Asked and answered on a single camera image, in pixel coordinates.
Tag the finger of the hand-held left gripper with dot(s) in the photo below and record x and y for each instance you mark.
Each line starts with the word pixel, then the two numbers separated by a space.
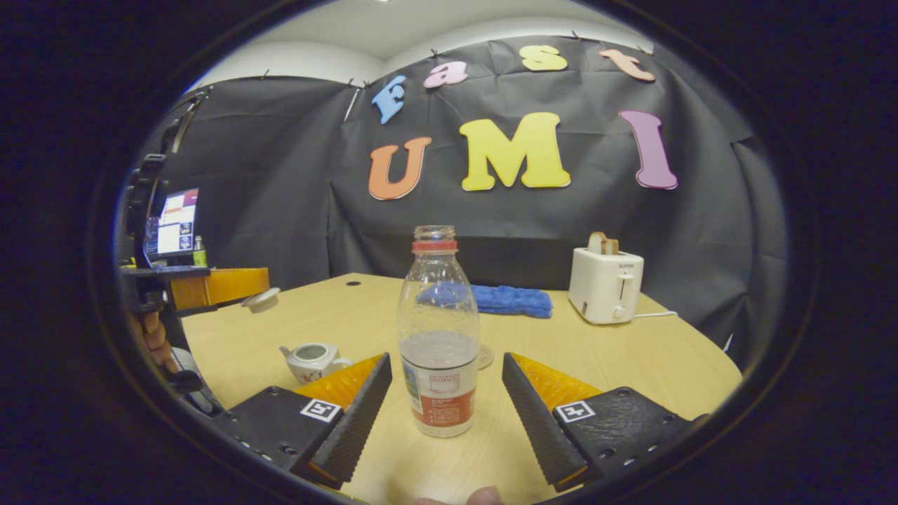
pixel 224 287

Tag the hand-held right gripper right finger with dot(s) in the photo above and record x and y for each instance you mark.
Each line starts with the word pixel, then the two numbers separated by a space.
pixel 537 421

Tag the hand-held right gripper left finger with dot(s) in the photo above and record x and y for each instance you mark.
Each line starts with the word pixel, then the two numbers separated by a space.
pixel 354 421

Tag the white teacup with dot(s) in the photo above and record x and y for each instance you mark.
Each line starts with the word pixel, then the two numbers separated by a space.
pixel 312 359

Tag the round brown coaster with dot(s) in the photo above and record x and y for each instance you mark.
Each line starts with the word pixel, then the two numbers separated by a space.
pixel 485 356

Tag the clear plastic water bottle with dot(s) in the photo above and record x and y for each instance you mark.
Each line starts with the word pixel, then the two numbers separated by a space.
pixel 438 365

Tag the green drink bottle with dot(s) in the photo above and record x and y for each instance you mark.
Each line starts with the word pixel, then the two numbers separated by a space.
pixel 200 256

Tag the computer monitor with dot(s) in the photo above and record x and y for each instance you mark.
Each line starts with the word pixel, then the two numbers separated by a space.
pixel 175 224

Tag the blue towel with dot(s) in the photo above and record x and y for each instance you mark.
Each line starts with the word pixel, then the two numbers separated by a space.
pixel 512 300

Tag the black backdrop cloth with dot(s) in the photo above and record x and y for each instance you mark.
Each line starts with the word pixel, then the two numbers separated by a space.
pixel 280 175

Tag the white toaster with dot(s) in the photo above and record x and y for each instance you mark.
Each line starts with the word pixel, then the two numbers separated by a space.
pixel 603 287

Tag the toasted bread slice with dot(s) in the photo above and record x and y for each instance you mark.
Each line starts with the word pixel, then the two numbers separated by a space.
pixel 612 246
pixel 597 243

